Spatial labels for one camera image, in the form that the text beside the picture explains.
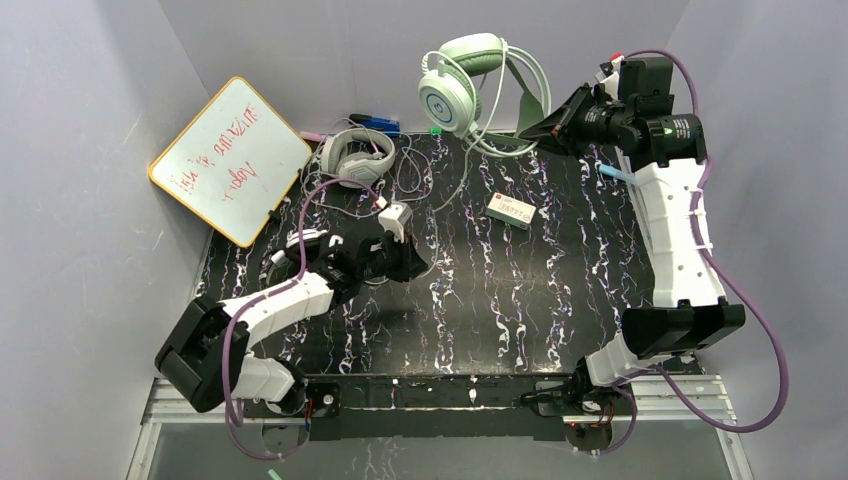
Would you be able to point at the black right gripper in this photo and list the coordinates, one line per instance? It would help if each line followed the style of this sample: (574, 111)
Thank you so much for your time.
(573, 120)

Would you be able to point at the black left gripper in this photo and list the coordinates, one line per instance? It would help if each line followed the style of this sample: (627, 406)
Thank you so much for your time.
(395, 258)

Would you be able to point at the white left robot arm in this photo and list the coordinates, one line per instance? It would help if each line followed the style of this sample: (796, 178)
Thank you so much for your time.
(208, 355)

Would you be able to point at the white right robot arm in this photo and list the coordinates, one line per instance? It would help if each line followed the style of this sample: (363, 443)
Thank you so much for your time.
(689, 310)

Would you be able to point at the grey white headphones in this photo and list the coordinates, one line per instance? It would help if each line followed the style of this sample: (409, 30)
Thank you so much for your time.
(357, 155)

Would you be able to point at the light blue pen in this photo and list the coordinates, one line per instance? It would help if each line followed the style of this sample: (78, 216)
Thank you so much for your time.
(615, 173)

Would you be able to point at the small white red box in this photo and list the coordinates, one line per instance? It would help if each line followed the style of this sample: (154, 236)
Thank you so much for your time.
(511, 211)

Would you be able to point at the blue marker pen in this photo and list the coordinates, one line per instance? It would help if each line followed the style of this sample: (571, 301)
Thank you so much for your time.
(389, 127)

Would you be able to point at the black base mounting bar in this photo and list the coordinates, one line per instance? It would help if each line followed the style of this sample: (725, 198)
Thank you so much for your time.
(360, 406)

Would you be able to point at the yellow framed whiteboard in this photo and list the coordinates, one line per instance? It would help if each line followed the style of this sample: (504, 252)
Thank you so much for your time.
(234, 163)

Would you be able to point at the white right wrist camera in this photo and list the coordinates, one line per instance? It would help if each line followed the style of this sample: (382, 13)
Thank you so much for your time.
(609, 75)

